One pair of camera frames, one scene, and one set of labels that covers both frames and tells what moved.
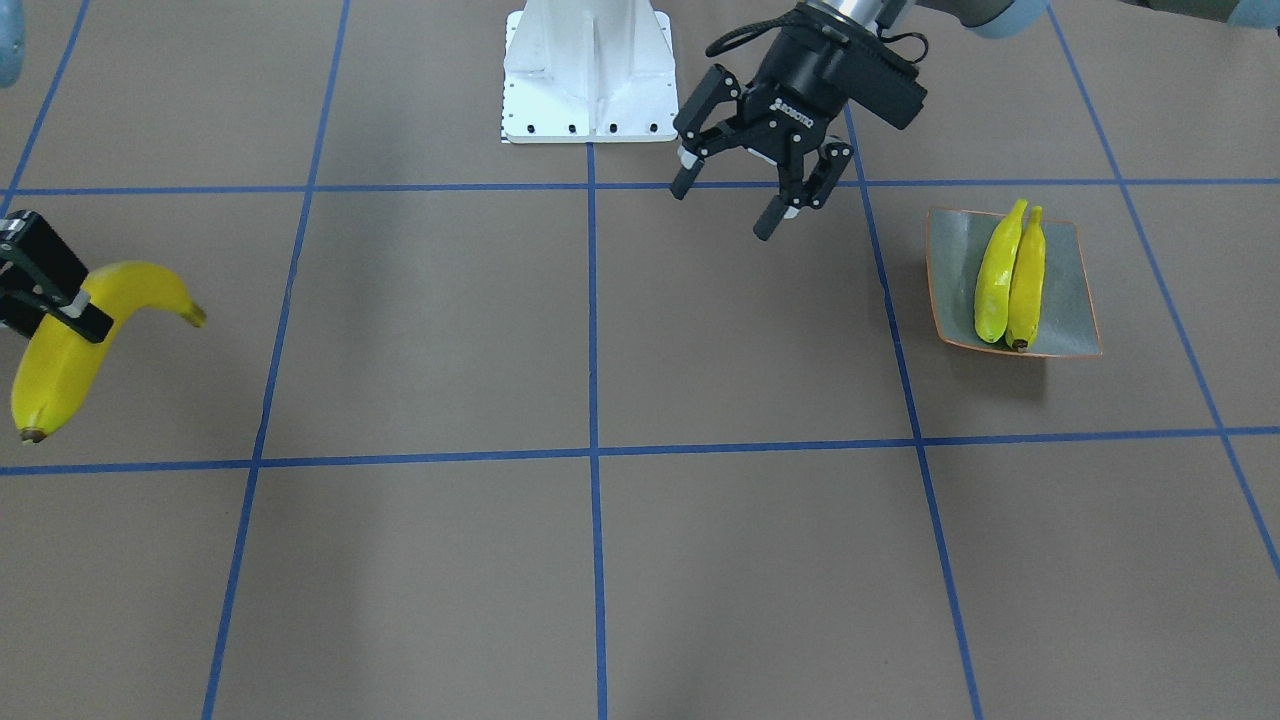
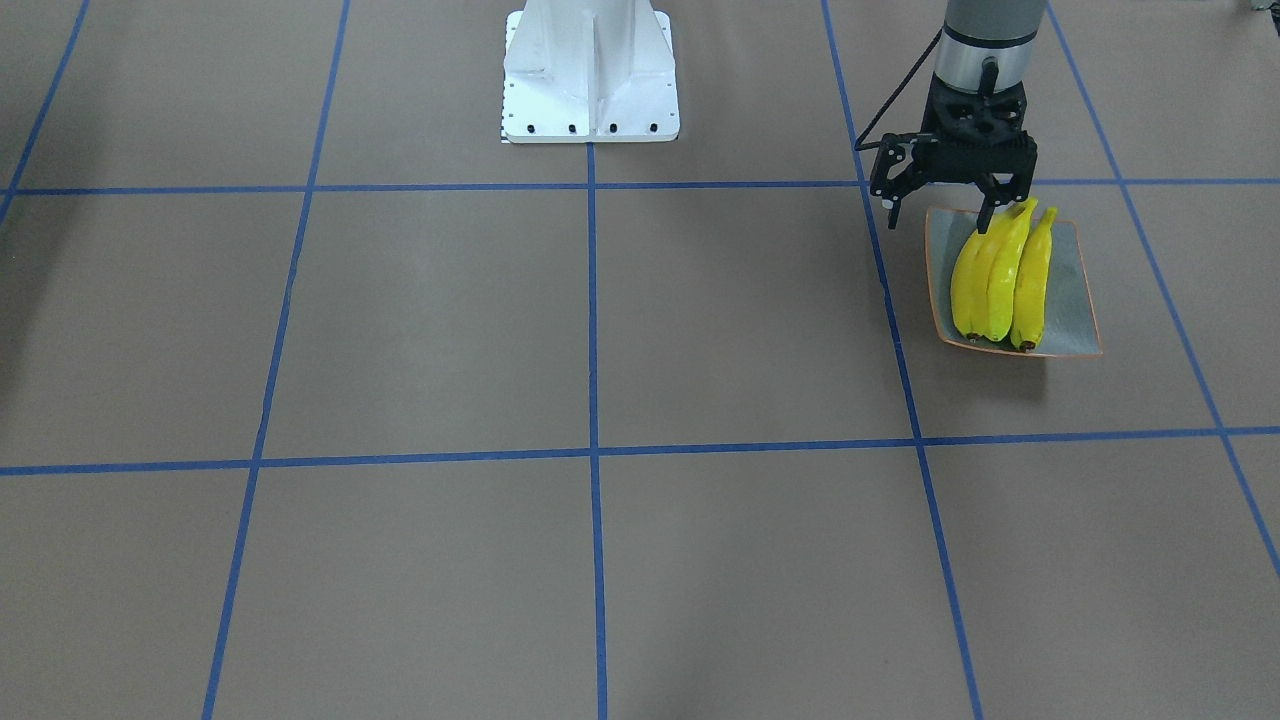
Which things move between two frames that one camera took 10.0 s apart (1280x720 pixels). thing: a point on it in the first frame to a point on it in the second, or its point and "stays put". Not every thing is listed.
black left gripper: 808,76 to 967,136
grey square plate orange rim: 956,243 stays put
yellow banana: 58,360 to 971,284
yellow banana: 996,275 stays put
